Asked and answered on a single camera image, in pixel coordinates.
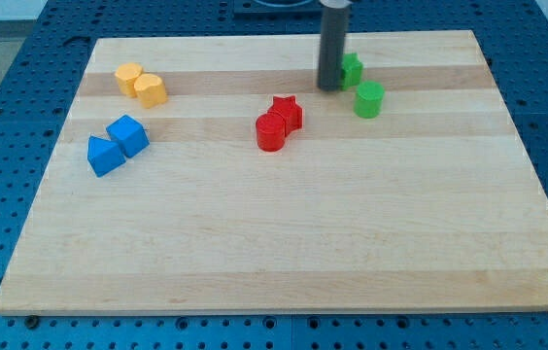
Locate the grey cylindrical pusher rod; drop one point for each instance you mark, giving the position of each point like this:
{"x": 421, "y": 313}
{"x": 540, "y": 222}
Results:
{"x": 334, "y": 27}

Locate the red star block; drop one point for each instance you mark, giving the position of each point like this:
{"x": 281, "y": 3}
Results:
{"x": 290, "y": 110}

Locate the green cylinder block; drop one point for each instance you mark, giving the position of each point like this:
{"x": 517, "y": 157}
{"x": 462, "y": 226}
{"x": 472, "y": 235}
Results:
{"x": 368, "y": 99}

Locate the light wooden board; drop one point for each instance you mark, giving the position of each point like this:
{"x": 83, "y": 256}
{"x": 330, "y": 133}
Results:
{"x": 431, "y": 207}

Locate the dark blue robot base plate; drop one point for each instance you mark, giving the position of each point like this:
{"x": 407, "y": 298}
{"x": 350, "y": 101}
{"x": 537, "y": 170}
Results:
{"x": 243, "y": 9}

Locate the blue triangle block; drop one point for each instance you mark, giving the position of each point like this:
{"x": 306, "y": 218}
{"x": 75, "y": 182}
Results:
{"x": 103, "y": 155}

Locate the green star block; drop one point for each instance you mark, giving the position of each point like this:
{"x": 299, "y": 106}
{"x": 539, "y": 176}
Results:
{"x": 351, "y": 70}

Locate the red cylinder block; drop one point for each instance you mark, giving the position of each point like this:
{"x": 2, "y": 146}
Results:
{"x": 271, "y": 134}

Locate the blue cube block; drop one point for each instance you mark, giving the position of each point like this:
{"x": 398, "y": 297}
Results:
{"x": 129, "y": 134}

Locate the yellow hexagon block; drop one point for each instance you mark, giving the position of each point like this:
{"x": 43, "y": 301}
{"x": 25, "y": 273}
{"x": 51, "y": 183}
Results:
{"x": 126, "y": 76}

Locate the yellow heart block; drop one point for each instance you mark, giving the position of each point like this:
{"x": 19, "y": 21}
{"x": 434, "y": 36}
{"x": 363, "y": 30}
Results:
{"x": 150, "y": 90}

